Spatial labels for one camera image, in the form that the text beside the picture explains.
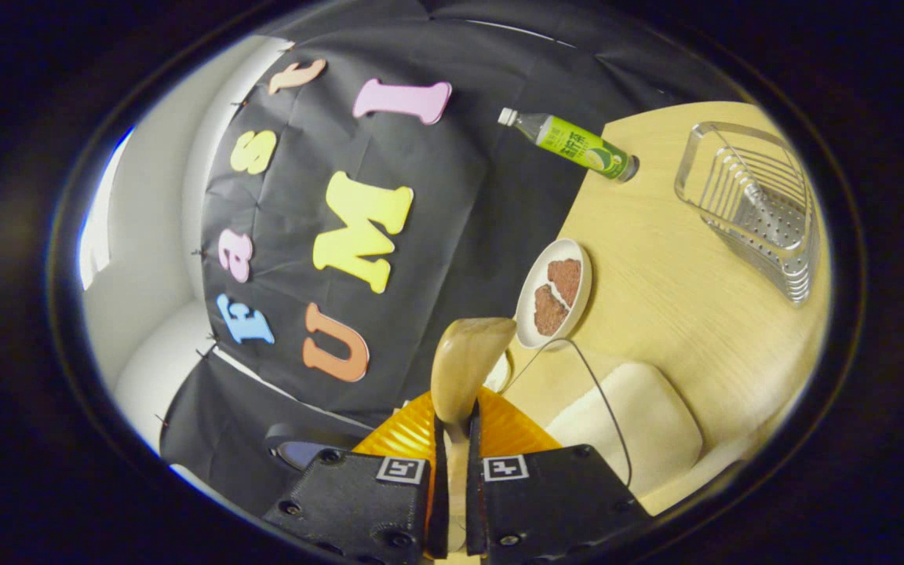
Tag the white rice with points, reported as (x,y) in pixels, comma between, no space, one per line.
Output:
(632,424)

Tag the clear glass bowl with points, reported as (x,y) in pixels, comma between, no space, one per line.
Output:
(577,369)

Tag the dark grey rice cooker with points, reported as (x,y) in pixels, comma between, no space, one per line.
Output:
(299,453)

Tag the white round plate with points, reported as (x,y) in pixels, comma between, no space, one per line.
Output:
(530,282)

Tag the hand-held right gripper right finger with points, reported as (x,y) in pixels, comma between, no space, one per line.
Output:
(474,502)

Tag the green label drink bottle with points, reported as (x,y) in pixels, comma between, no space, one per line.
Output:
(577,145)

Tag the brown meat piece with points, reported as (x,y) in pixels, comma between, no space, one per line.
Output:
(566,278)
(550,314)

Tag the small white divided dish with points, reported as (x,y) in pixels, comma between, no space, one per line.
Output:
(505,373)

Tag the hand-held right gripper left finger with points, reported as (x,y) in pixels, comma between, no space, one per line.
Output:
(439,502)

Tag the wooden spoon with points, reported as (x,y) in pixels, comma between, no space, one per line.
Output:
(468,361)

